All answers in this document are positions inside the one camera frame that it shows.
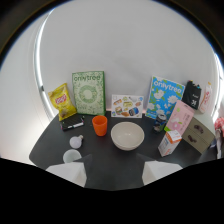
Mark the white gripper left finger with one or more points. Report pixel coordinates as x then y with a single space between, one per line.
68 171

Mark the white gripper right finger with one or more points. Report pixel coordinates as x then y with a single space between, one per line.
159 171

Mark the beige ceramic bowl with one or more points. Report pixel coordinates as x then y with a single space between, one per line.
127 135

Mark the translucent white cup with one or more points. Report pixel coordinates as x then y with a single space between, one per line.
71 156

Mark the white orange milk carton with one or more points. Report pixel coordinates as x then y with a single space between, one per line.
168 143

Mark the white light bulb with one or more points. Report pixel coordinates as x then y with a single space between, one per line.
76 141

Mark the dark drink can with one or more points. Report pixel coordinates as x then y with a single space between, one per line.
159 122

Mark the beige drawer box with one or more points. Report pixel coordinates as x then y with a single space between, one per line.
196 134

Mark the orange plastic cup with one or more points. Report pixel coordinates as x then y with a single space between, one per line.
100 125

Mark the pink flower box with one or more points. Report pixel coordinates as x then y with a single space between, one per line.
180 117

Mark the yellow chips bag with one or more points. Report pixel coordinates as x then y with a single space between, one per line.
62 101

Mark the red white object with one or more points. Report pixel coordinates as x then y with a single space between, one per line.
219 133

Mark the white food picture card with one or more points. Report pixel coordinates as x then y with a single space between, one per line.
127 106

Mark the blue onlytree box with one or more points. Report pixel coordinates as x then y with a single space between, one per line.
164 97

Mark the green onlytree box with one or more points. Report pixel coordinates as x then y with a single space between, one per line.
89 93

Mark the black bag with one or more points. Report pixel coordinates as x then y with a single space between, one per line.
191 94

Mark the white pink bottle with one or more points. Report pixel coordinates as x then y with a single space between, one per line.
205 98

